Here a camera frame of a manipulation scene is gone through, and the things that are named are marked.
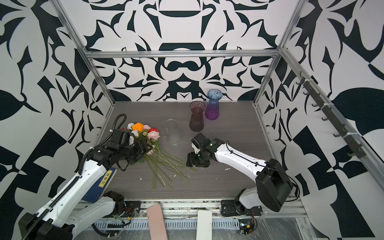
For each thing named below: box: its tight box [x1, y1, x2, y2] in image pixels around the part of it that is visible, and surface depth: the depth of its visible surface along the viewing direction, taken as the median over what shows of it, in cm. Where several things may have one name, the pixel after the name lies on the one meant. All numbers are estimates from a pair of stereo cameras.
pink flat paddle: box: [146, 204, 168, 240], surface depth 70 cm
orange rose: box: [132, 122, 144, 133], surface depth 98 cm
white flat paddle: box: [196, 209, 212, 240], surface depth 67 cm
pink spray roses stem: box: [145, 130, 198, 184], surface depth 91 cm
